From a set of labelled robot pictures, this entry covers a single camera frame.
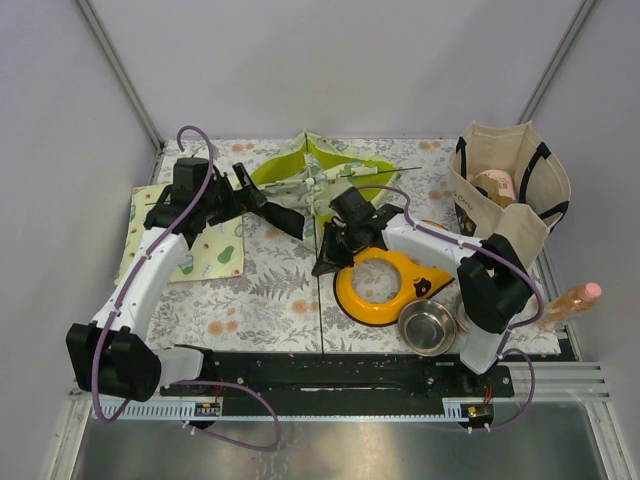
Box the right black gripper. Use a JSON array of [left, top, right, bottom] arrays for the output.
[[313, 222, 363, 277]]

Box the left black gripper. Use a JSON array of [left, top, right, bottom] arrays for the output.
[[200, 163, 267, 226]]

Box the green avocado pet tent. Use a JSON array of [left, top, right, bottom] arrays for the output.
[[250, 130, 419, 252]]

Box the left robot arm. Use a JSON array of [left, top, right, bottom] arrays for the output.
[[66, 158, 305, 402]]

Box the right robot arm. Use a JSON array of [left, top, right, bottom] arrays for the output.
[[312, 187, 540, 396]]

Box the steel pet bowl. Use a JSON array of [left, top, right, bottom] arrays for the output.
[[454, 293, 471, 333], [397, 299, 457, 357]]

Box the avocado print cushion mat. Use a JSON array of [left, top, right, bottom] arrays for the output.
[[114, 184, 244, 285]]

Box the yellow double bowl stand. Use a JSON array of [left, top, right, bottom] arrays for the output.
[[333, 248, 454, 327]]

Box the floral table mat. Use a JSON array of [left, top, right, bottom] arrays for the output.
[[147, 139, 561, 359]]

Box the beige canvas tote bag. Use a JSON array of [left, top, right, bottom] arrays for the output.
[[450, 123, 571, 268]]

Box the pink cap plastic bottle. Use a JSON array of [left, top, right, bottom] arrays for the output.
[[535, 282, 602, 332]]

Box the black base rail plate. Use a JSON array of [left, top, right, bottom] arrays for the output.
[[160, 352, 514, 418]]

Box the white slotted cable duct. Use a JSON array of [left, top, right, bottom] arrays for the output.
[[119, 400, 223, 421]]

